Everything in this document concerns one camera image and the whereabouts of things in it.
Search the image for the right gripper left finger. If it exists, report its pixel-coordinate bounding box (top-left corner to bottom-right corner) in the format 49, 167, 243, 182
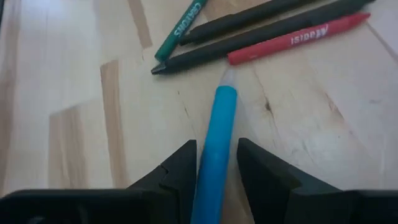
127, 139, 198, 224

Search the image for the slim black pen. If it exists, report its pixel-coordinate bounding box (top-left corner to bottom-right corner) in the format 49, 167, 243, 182
178, 0, 315, 47

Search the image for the cyan retractable pen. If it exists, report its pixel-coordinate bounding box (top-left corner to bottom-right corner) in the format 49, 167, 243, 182
190, 68, 239, 224

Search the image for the thick black marker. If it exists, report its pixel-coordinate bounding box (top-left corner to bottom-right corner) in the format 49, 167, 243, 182
150, 0, 377, 75

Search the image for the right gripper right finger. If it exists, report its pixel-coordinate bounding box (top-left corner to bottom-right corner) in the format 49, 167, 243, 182
237, 138, 340, 224

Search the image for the dark green marker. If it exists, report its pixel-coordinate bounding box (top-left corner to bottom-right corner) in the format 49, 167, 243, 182
154, 0, 208, 62

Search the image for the red marker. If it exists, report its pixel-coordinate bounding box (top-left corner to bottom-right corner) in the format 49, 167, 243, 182
227, 12, 371, 66

